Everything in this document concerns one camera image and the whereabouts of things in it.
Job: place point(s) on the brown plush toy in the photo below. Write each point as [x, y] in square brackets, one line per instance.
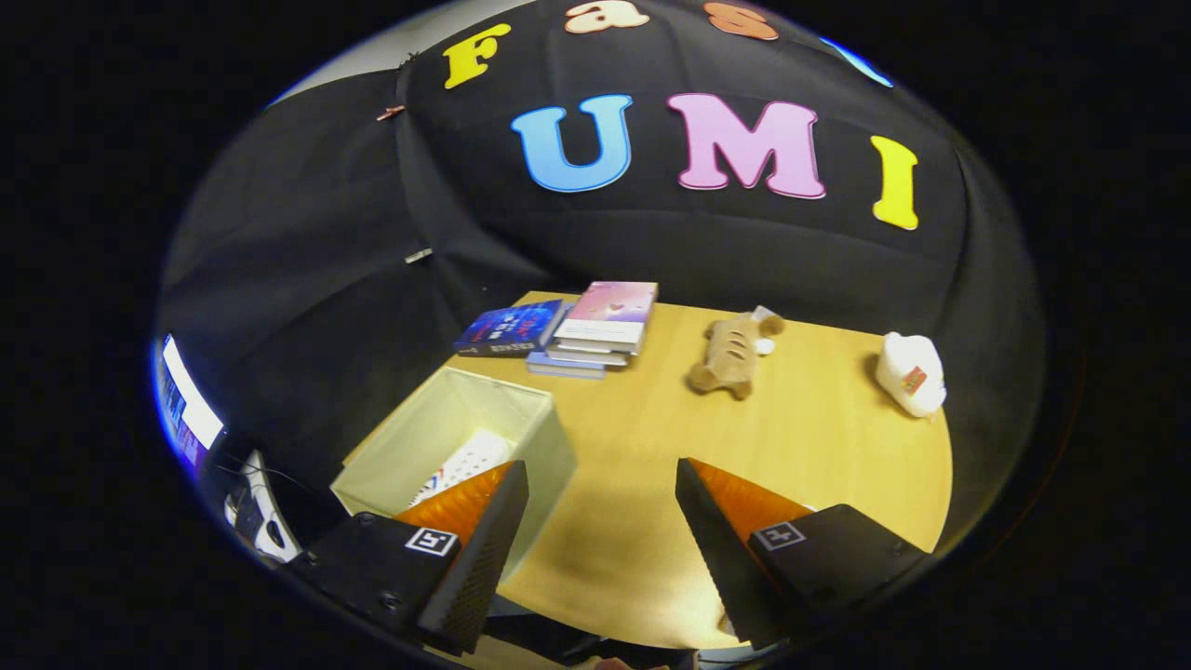
[730, 354]

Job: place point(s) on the copper cloth clip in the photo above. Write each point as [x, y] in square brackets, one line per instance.
[391, 113]

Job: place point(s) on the pale green fabric storage box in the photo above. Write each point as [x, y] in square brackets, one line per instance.
[437, 419]

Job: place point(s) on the computer monitor screen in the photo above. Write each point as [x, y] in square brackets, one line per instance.
[191, 400]

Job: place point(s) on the pink cover book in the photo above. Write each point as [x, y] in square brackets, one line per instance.
[609, 307]

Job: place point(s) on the white thin book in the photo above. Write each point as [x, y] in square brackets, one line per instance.
[586, 355]

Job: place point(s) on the light blue book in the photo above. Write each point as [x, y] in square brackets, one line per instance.
[563, 366]

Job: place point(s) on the black backdrop cloth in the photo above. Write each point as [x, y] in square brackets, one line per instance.
[372, 279]

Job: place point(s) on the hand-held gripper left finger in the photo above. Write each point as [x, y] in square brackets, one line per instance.
[484, 549]

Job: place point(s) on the white perforated shoe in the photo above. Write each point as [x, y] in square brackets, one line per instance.
[465, 461]

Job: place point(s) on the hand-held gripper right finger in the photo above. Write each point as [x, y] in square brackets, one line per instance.
[716, 549]

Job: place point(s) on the white plastic device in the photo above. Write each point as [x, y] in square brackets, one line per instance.
[260, 512]

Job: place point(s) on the white plush toy red label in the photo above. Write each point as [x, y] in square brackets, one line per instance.
[907, 368]

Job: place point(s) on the dark blue book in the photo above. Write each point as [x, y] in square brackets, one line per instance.
[507, 328]

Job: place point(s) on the silver cloth clip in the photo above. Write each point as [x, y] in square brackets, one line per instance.
[419, 255]

